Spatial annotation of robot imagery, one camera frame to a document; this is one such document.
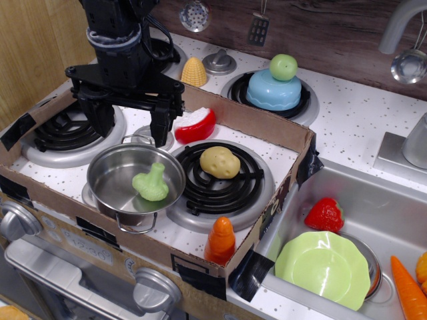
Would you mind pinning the front right black burner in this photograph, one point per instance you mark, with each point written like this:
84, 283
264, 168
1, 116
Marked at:
206, 198

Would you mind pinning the grey toy faucet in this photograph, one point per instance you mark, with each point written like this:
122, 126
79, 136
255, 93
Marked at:
403, 156

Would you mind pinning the orange toy pepper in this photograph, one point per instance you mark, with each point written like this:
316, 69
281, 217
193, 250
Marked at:
421, 272

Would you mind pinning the orange toy carrot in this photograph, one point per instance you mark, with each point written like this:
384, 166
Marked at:
411, 297

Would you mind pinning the back right black burner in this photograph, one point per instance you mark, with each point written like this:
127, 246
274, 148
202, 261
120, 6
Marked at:
304, 113

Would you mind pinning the silver sink basin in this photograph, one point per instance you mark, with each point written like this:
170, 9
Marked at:
388, 218

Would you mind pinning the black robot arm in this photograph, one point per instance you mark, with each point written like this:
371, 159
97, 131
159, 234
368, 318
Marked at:
120, 25

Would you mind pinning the silver oven knob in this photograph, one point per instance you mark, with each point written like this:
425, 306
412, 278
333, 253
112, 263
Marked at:
154, 292
18, 222

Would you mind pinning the orange toy carrot bottle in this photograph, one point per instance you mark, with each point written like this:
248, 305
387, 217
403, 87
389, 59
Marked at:
221, 242

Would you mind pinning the hanging metal skimmer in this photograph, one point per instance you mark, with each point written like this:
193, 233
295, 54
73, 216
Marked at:
195, 16

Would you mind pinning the orange toy at corner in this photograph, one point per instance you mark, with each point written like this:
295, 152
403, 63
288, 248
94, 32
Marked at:
10, 312

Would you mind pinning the hanging metal spatula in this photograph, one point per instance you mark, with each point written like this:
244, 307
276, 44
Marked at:
259, 26

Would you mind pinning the silver stove knob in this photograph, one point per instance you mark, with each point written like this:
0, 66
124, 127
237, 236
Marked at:
219, 63
143, 135

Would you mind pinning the green toy apple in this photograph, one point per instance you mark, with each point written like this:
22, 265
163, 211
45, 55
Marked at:
283, 67

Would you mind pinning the silver right oven knob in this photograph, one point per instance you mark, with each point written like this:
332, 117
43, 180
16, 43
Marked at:
154, 292

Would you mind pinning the metal bowl under plate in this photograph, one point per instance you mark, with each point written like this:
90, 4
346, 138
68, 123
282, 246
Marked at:
374, 267

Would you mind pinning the silver oven door handle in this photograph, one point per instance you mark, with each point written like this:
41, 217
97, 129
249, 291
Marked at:
64, 278

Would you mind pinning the red white toy cheese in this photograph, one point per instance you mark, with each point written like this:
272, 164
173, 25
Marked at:
194, 126

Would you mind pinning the front left black burner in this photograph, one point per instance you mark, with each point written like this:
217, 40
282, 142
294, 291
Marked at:
68, 140

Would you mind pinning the yellow toy potato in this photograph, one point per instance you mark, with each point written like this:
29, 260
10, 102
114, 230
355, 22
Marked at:
220, 162

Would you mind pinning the hanging metal ladle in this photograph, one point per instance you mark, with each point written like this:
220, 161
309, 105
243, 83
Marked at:
409, 66

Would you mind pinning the yellow toy corn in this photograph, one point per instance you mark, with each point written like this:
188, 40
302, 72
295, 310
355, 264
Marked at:
194, 73

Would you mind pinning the silver left oven knob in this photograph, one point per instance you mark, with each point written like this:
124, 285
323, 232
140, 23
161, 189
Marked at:
18, 222

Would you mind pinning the light blue toy bowl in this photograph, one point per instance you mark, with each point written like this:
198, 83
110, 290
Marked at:
266, 92

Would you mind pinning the silver centre stove knob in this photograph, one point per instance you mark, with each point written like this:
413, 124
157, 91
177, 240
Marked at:
143, 135

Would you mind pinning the light green toy plate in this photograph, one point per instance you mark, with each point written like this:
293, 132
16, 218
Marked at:
326, 264

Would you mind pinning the green toy broccoli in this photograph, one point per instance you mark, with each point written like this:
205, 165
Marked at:
151, 186

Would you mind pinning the silver back stove knob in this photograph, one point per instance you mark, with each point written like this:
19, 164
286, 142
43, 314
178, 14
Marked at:
219, 63

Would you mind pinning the red toy strawberry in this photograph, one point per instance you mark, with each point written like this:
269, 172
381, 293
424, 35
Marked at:
326, 215

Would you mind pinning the stainless steel pot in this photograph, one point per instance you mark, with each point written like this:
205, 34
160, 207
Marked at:
109, 185

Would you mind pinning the brown cardboard fence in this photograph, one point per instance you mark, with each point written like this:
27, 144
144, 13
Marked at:
259, 125

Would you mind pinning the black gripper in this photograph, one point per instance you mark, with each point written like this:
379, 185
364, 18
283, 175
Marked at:
126, 78

